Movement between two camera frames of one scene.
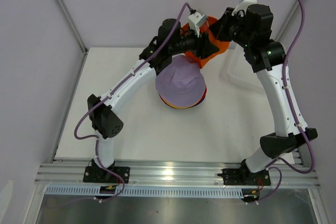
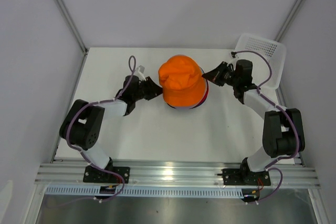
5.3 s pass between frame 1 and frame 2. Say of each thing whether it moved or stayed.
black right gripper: moved
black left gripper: moved
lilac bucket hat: moved
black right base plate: stayed
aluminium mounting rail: stayed
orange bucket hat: moved
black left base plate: stayed
